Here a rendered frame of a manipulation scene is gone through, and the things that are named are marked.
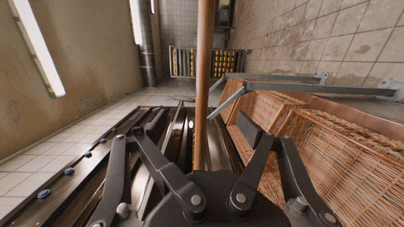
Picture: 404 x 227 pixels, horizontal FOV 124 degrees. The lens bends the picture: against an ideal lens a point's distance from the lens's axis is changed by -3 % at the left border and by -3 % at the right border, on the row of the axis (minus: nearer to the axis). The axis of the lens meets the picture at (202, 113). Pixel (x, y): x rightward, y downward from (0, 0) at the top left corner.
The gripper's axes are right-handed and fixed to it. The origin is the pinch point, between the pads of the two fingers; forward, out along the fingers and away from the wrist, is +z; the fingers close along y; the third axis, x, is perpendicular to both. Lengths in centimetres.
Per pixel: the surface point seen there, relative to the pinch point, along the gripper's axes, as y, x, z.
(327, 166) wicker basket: 60, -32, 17
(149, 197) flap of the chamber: -20, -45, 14
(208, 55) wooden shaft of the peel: 1.0, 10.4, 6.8
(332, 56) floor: 120, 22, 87
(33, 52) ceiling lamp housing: -137, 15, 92
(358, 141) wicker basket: 46.4, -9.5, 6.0
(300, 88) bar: 55, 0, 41
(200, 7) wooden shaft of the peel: -0.8, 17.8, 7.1
